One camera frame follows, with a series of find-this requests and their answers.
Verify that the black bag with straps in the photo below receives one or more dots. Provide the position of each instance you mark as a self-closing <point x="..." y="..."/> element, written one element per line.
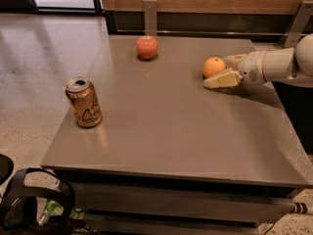
<point x="19" y="205"/>

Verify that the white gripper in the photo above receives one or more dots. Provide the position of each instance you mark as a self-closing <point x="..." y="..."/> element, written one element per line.
<point x="250" y="69"/>

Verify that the grey metal bracket post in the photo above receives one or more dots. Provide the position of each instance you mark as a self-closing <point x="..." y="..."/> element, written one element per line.
<point x="150" y="17"/>

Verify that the orange fruit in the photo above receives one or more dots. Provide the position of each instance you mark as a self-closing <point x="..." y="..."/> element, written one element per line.
<point x="213" y="66"/>

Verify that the black chair edge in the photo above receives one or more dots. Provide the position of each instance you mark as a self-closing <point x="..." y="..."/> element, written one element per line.
<point x="6" y="168"/>

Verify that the orange soda can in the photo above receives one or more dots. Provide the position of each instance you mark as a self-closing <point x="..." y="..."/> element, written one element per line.
<point x="83" y="100"/>

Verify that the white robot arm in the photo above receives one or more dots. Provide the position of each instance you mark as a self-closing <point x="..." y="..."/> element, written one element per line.
<point x="292" y="66"/>

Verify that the red apple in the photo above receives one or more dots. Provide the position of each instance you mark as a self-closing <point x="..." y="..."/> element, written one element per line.
<point x="146" y="47"/>

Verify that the grey angled metal bracket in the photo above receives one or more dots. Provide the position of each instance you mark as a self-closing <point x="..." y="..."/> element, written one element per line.
<point x="298" y="23"/>

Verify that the green snack packet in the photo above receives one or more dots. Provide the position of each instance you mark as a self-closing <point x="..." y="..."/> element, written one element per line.
<point x="55" y="209"/>

